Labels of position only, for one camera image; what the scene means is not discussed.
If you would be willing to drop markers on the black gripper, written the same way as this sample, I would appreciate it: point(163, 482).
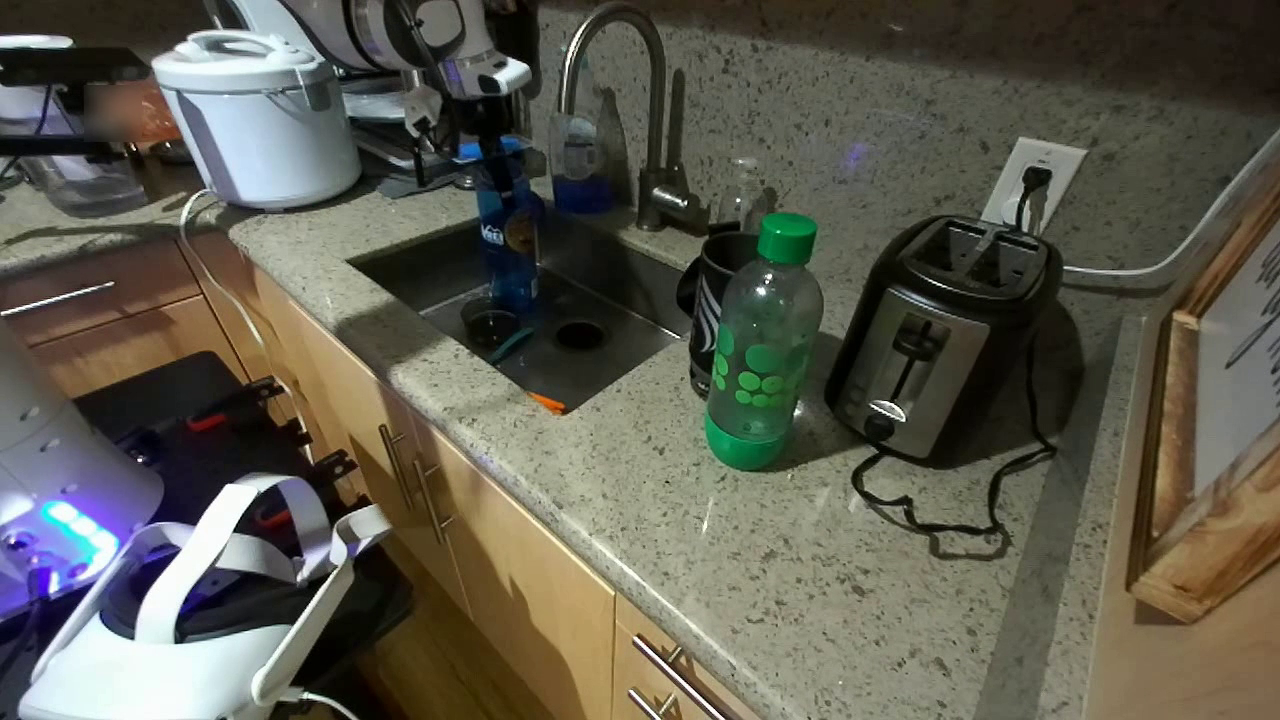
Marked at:
point(494, 123)

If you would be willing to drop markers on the blue water bottle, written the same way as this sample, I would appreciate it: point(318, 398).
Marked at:
point(510, 262)

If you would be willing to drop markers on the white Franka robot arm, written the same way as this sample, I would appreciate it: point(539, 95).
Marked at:
point(54, 467)

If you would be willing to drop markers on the blue dish soap bottle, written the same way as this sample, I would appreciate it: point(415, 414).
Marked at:
point(583, 175)

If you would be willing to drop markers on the small clear glass bottle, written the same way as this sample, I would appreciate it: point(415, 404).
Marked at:
point(743, 184)

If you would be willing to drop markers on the clear green plastic bottle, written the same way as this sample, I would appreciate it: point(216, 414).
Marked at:
point(761, 346)

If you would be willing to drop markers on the metal dish rack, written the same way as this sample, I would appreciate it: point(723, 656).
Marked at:
point(392, 142)

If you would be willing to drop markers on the metal gooseneck faucet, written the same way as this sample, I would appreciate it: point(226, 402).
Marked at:
point(662, 184)

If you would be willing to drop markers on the stainless steel sink basin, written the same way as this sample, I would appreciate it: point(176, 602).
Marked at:
point(614, 285)

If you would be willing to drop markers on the round metal sink stopper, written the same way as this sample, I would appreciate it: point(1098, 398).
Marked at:
point(483, 325)

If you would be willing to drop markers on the teal brush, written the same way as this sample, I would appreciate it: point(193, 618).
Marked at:
point(512, 346)

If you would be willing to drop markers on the small orange object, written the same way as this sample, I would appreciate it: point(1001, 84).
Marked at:
point(548, 402)

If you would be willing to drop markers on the white rice cooker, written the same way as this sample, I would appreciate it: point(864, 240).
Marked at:
point(267, 133)

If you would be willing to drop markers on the black clamp red tip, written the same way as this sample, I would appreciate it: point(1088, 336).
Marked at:
point(235, 414)
point(324, 470)

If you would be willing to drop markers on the black silver toaster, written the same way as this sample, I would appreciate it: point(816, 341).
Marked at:
point(922, 346)

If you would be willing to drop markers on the white VR headset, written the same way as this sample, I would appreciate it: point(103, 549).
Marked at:
point(134, 673)

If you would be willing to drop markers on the wooden framed sign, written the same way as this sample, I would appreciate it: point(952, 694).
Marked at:
point(1203, 545)

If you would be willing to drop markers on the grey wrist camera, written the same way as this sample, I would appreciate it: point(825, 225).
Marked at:
point(507, 77)

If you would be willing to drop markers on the white wall outlet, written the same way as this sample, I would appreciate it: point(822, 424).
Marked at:
point(1004, 202)

